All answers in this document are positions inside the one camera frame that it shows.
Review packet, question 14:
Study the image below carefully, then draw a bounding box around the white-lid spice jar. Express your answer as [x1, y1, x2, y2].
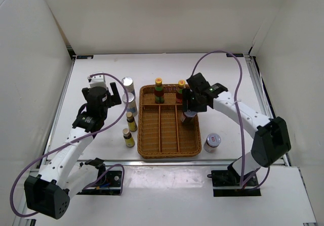
[204, 133, 221, 153]
[180, 111, 197, 124]

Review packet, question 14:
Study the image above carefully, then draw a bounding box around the right blue label sticker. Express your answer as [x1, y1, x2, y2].
[226, 53, 244, 58]

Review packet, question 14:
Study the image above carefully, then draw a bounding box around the aluminium table frame rail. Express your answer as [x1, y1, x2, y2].
[246, 57, 291, 168]

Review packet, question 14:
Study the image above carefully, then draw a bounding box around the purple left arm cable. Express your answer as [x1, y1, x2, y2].
[9, 73, 129, 218]

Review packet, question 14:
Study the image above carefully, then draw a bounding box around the silver-lid salt shaker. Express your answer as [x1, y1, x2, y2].
[122, 77, 135, 95]
[122, 93, 138, 117]

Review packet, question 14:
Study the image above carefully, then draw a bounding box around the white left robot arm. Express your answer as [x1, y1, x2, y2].
[24, 82, 122, 219]

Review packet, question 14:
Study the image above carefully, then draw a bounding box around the yellow-label small bottle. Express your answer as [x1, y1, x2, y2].
[126, 112, 137, 132]
[123, 128, 135, 148]

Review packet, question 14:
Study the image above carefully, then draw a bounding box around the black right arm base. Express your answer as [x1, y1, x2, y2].
[207, 170, 261, 197]

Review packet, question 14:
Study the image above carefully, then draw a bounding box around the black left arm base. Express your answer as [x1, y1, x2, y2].
[78, 158, 125, 196]

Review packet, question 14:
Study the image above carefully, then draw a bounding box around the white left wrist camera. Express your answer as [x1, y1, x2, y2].
[87, 72, 107, 90]

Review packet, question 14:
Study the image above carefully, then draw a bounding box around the near yellow-label small bottle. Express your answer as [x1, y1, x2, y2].
[123, 128, 135, 148]

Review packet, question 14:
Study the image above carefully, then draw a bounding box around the blue label sticker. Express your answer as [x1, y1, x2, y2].
[226, 53, 244, 58]
[76, 55, 94, 60]

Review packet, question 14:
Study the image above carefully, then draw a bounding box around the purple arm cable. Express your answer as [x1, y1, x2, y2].
[191, 50, 271, 189]
[9, 73, 129, 218]

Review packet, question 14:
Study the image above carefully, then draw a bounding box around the yellow-cap sauce bottle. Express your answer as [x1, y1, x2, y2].
[176, 80, 186, 104]
[154, 77, 165, 104]

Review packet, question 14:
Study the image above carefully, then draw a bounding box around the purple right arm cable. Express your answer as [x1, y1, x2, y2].
[191, 50, 271, 189]

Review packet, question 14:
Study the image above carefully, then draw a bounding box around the far yellow-label small bottle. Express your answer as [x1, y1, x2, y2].
[126, 112, 137, 132]

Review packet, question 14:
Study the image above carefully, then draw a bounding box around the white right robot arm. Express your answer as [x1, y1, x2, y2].
[183, 73, 291, 186]

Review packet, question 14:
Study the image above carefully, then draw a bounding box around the brown wicker basket tray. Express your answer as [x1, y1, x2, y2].
[137, 84, 201, 159]

